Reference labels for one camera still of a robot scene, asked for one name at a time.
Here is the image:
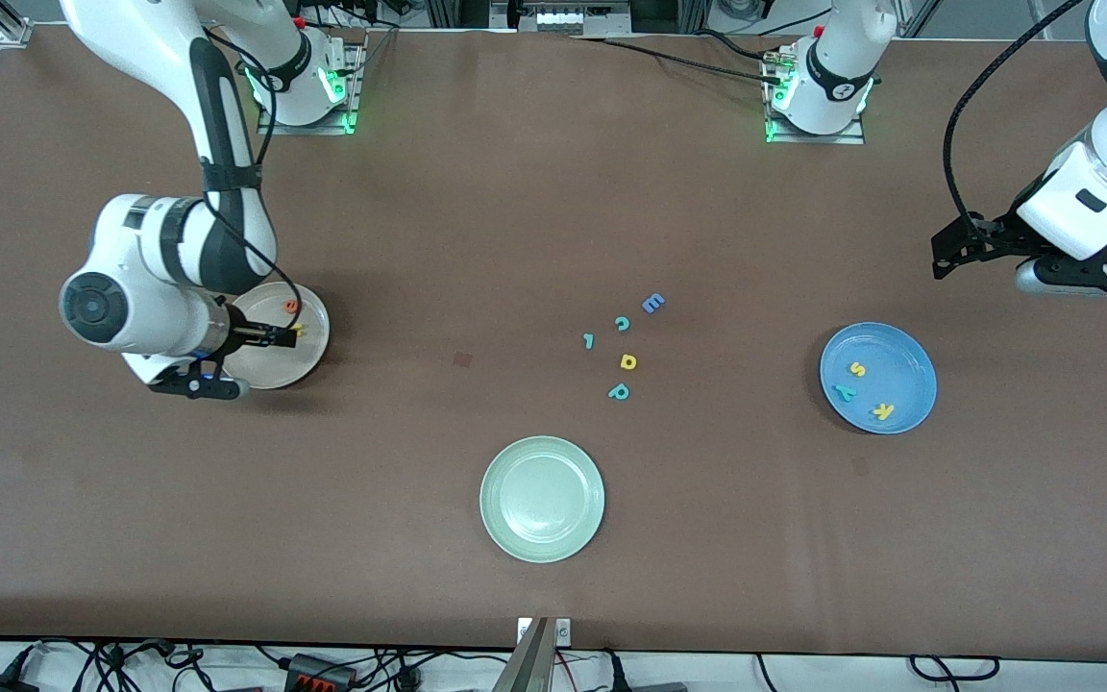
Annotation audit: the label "beige brown round plate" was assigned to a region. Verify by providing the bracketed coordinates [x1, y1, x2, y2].
[215, 281, 332, 391]

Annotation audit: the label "blue round plate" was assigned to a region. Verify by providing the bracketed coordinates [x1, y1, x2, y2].
[819, 321, 939, 435]

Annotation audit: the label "pale green round plate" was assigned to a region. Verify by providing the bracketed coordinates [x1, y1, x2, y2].
[479, 435, 606, 564]

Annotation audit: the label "black orange power strip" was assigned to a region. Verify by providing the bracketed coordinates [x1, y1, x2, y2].
[284, 653, 359, 692]

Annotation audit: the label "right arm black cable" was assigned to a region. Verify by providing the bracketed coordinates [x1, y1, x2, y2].
[203, 24, 308, 337]

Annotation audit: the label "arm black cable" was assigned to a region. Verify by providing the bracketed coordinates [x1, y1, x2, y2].
[203, 24, 308, 337]
[942, 0, 1089, 234]

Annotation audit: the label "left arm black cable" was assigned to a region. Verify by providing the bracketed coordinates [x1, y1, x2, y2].
[942, 0, 1089, 234]

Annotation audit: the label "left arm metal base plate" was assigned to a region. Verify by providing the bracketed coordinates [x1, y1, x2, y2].
[765, 43, 868, 146]

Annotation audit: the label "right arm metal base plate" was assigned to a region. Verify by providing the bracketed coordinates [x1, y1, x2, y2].
[258, 34, 364, 136]

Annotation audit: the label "tangled black cables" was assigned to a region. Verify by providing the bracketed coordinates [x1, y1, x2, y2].
[0, 636, 516, 692]

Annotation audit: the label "long black table cable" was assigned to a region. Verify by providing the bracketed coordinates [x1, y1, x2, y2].
[568, 33, 791, 81]

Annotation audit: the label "aluminium corner bracket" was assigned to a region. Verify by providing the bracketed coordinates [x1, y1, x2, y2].
[0, 0, 35, 48]

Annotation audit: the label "gray metal post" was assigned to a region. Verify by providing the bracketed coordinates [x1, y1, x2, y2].
[491, 617, 554, 692]

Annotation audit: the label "looped black cable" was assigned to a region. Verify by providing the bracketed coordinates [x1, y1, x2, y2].
[907, 655, 1002, 684]

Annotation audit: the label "aluminium frame with connector box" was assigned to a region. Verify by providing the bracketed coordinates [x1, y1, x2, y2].
[424, 0, 710, 37]

